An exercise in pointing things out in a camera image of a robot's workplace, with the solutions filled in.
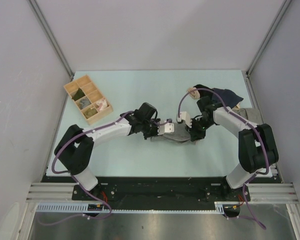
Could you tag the grey rolled cloth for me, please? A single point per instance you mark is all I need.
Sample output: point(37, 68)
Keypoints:
point(84, 102)

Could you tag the grey striped underwear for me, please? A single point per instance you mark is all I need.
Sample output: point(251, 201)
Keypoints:
point(179, 136)

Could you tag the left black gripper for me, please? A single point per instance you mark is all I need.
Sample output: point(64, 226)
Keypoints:
point(156, 122)

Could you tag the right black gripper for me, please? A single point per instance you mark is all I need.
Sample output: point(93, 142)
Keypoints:
point(195, 135)

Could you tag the beige rolled cloth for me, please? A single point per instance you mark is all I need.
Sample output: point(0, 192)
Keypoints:
point(194, 93)

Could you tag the olive green rolled cloth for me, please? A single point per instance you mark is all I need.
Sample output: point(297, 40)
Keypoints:
point(89, 112)

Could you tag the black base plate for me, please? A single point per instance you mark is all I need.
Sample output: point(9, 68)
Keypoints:
point(120, 192)

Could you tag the pink white rolled cloth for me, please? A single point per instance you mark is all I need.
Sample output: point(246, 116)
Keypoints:
point(101, 104)

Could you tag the black garment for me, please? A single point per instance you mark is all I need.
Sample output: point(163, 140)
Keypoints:
point(202, 91)

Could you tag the dark green rolled cloth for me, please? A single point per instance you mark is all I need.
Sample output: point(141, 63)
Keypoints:
point(78, 95)

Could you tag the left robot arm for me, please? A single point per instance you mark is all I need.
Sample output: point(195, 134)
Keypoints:
point(73, 152)

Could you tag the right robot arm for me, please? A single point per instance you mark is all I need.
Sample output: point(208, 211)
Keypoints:
point(257, 149)

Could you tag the wooden compartment organizer box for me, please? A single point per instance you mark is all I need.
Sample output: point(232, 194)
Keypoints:
point(92, 92)

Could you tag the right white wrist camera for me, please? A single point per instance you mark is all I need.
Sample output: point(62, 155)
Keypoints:
point(184, 117)

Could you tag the navy blue underwear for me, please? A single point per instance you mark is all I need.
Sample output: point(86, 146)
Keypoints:
point(230, 98)

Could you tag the white slotted cable duct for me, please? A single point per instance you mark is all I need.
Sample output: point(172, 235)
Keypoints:
point(96, 208)

